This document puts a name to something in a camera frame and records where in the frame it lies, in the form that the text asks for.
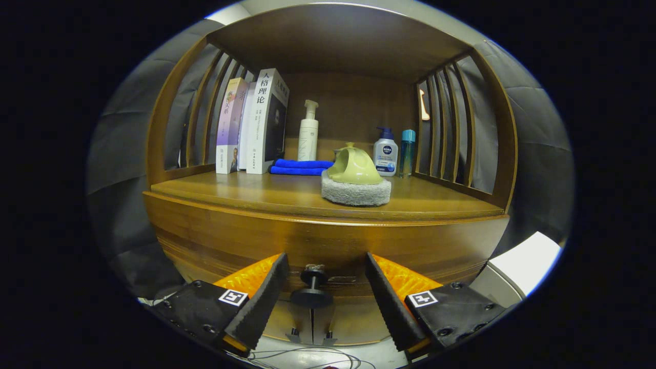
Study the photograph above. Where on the blue folded cloth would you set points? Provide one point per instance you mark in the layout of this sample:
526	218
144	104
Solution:
300	166

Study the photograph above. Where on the brown wooden cabinet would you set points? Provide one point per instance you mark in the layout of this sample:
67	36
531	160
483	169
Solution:
338	41

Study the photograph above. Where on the thick white book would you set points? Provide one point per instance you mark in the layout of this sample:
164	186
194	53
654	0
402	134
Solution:
259	128

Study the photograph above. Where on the wooden cabinet door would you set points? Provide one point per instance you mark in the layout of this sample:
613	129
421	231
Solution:
292	328
353	323

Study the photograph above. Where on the thin white book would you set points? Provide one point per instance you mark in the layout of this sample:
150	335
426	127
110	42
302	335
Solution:
246	133

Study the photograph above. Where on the white blue-capped lotion bottle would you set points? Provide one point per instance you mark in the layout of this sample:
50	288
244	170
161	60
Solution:
387	154

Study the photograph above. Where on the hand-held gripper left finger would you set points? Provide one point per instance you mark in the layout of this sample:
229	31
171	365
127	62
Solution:
261	305

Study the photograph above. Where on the teal-capped clear bottle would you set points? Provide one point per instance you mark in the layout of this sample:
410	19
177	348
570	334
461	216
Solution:
407	154

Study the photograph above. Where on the grey white plastic box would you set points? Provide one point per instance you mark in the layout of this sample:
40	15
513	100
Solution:
523	261

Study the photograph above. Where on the wooden countertop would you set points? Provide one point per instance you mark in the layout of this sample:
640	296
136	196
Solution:
256	195

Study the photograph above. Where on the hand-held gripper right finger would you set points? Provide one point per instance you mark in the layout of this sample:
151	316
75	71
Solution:
392	305

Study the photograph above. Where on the white pump bottle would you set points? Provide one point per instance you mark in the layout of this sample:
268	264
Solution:
308	141

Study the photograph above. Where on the brown wooden drawer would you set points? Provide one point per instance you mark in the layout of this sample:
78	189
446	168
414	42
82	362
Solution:
328	241

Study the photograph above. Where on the purple book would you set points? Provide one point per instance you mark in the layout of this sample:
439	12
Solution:
230	128

